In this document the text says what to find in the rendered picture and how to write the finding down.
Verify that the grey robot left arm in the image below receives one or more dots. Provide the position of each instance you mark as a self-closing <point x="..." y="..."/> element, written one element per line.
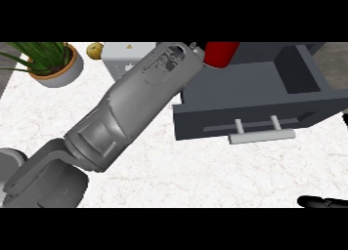
<point x="131" y="94"/>

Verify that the dark grey open drawer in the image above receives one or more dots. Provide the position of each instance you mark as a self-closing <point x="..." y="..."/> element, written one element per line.
<point x="233" y="84"/>

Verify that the dark grey drawer front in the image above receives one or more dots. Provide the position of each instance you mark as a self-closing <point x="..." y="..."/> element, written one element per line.
<point x="214" y="118"/>

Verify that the red can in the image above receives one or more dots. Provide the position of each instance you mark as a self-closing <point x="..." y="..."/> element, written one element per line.
<point x="220" y="53"/>

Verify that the yellow round fruit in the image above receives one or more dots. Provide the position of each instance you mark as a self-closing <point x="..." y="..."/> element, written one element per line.
<point x="94" y="50"/>

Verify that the green plant in grey pot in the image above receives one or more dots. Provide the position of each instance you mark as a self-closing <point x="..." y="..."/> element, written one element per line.
<point x="54" y="70"/>

